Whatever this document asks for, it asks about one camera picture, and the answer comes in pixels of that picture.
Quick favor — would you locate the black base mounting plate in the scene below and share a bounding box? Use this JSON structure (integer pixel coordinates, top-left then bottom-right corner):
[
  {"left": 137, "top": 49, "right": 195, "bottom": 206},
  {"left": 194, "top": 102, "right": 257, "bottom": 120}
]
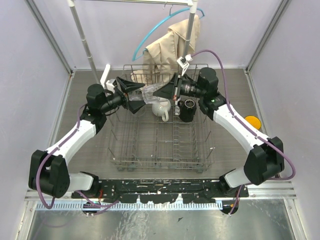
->
[{"left": 71, "top": 179, "right": 249, "bottom": 204}]

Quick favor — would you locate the cream speckled ceramic mug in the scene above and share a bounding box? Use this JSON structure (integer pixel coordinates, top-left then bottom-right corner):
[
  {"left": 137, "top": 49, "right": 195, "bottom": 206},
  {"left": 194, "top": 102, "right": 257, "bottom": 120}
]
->
[{"left": 151, "top": 100, "right": 171, "bottom": 122}]

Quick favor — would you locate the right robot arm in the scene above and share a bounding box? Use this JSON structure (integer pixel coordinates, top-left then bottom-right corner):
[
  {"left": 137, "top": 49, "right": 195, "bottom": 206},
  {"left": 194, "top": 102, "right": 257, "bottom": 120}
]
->
[{"left": 153, "top": 67, "right": 285, "bottom": 197}]

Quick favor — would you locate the white slotted cable duct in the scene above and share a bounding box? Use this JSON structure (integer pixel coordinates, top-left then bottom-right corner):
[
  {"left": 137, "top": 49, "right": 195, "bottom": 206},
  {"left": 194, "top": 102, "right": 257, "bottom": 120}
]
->
[{"left": 51, "top": 200, "right": 223, "bottom": 212}]

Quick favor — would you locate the beige cloth garment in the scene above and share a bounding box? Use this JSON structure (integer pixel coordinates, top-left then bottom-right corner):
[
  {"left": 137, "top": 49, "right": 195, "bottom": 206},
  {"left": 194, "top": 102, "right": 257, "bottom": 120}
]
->
[{"left": 131, "top": 19, "right": 189, "bottom": 86}]

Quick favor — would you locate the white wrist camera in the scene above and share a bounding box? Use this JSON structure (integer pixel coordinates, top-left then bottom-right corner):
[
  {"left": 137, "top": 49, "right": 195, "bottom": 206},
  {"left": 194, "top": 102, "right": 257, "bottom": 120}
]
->
[
  {"left": 176, "top": 54, "right": 193, "bottom": 76},
  {"left": 105, "top": 79, "right": 117, "bottom": 93}
]

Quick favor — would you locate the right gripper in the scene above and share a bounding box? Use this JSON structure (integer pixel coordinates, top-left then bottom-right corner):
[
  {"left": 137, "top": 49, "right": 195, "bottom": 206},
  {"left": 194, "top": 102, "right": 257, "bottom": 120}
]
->
[{"left": 152, "top": 73, "right": 205, "bottom": 101}]

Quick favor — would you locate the black mug cream inside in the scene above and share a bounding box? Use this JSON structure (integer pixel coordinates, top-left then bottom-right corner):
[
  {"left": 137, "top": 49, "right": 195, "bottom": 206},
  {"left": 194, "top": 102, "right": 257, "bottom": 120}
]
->
[{"left": 178, "top": 99, "right": 197, "bottom": 123}]

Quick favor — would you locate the grey wire dish rack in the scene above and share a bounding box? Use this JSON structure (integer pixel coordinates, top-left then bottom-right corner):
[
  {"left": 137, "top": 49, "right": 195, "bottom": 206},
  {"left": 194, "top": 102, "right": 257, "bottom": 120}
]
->
[{"left": 106, "top": 63, "right": 216, "bottom": 173}]

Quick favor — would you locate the white metal clothes rack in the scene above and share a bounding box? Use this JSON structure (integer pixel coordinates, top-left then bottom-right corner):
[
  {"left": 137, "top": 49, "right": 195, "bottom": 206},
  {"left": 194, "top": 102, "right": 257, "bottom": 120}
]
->
[{"left": 68, "top": 0, "right": 190, "bottom": 69}]

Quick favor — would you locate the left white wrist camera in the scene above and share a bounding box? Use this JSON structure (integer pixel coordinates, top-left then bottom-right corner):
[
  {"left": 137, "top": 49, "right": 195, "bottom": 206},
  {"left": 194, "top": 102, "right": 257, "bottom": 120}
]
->
[{"left": 105, "top": 79, "right": 117, "bottom": 93}]

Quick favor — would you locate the teal clothes hanger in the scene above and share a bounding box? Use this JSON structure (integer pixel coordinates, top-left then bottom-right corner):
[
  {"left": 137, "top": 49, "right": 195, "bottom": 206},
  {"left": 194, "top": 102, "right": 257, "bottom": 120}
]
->
[{"left": 131, "top": 4, "right": 206, "bottom": 62}]

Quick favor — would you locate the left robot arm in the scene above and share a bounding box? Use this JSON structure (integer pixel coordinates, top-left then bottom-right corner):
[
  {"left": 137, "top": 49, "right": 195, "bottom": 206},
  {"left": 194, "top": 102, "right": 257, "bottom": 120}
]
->
[{"left": 28, "top": 77, "right": 145, "bottom": 198}]

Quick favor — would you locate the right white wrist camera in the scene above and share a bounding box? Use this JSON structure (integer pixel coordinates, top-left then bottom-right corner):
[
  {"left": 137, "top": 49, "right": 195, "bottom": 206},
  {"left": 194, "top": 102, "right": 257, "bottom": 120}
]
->
[{"left": 176, "top": 54, "right": 193, "bottom": 76}]

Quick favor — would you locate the yellow plastic cup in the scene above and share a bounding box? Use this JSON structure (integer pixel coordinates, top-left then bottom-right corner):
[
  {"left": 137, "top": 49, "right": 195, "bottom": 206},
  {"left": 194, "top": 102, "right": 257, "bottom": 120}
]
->
[{"left": 244, "top": 115, "right": 262, "bottom": 130}]

